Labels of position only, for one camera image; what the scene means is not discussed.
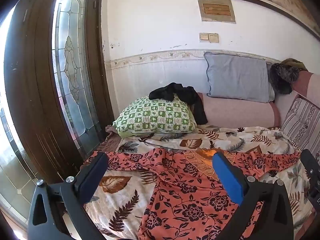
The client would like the brown quilted bed cover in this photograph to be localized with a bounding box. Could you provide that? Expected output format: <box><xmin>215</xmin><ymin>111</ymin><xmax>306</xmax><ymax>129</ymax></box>
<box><xmin>99</xmin><ymin>125</ymin><xmax>125</xmax><ymax>153</ymax></box>

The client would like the olive cloth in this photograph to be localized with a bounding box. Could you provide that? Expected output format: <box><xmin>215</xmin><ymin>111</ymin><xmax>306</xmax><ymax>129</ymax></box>
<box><xmin>280</xmin><ymin>58</ymin><xmax>309</xmax><ymax>72</ymax></box>

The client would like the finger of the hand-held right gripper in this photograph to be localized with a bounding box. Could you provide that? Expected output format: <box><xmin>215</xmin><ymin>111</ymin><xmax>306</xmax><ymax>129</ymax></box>
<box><xmin>300</xmin><ymin>149</ymin><xmax>320</xmax><ymax>200</ymax></box>

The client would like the black garment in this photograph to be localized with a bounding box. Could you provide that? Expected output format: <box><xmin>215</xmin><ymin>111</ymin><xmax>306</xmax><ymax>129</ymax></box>
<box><xmin>149</xmin><ymin>82</ymin><xmax>208</xmax><ymax>125</ymax></box>

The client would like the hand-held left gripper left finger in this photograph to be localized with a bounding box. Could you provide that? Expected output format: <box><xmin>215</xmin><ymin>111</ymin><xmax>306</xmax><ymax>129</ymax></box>
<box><xmin>27</xmin><ymin>152</ymin><xmax>109</xmax><ymax>240</ymax></box>

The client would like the striped floral cushion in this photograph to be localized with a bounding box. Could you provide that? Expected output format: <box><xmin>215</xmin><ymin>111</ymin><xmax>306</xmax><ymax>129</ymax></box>
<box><xmin>281</xmin><ymin>97</ymin><xmax>320</xmax><ymax>155</ymax></box>

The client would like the leaf print blanket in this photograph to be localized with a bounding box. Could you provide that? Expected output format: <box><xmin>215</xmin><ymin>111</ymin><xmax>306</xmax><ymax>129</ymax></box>
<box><xmin>84</xmin><ymin>126</ymin><xmax>315</xmax><ymax>240</ymax></box>

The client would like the orange floral garment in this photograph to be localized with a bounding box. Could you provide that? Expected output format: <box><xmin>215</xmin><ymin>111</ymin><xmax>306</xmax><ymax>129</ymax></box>
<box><xmin>86</xmin><ymin>147</ymin><xmax>300</xmax><ymax>240</ymax></box>

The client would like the grey pillow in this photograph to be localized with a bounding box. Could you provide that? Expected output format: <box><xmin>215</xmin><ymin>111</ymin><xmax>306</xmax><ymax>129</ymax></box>
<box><xmin>204</xmin><ymin>52</ymin><xmax>275</xmax><ymax>103</ymax></box>

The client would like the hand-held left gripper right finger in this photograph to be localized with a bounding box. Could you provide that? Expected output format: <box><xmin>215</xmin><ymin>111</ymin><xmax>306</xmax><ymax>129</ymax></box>
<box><xmin>212</xmin><ymin>151</ymin><xmax>294</xmax><ymax>240</ymax></box>

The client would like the pink sofa backrest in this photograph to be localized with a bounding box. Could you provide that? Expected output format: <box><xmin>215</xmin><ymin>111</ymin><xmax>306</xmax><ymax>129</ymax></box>
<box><xmin>274</xmin><ymin>70</ymin><xmax>320</xmax><ymax>130</ymax></box>

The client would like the green checked pillow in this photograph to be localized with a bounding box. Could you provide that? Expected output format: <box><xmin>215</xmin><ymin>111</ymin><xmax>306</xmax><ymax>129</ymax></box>
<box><xmin>112</xmin><ymin>94</ymin><xmax>197</xmax><ymax>138</ymax></box>

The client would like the wall panel cover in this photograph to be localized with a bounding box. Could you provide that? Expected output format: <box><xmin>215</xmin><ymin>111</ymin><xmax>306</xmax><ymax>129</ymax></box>
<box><xmin>197</xmin><ymin>0</ymin><xmax>236</xmax><ymax>24</ymax></box>

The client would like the frosted glass side window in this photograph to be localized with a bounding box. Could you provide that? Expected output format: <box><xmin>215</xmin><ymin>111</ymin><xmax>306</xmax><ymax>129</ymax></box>
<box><xmin>0</xmin><ymin>10</ymin><xmax>38</xmax><ymax>228</ymax></box>

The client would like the wooden stained glass door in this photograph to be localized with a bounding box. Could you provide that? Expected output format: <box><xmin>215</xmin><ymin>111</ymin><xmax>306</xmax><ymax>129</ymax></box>
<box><xmin>4</xmin><ymin>0</ymin><xmax>115</xmax><ymax>183</ymax></box>

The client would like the pink bolster cushion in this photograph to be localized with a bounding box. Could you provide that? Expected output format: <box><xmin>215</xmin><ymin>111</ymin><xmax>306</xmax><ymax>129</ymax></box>
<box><xmin>196</xmin><ymin>92</ymin><xmax>282</xmax><ymax>128</ymax></box>

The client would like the dark fur item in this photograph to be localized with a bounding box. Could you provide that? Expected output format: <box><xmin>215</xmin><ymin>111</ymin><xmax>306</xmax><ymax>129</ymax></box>
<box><xmin>269</xmin><ymin>63</ymin><xmax>300</xmax><ymax>95</ymax></box>

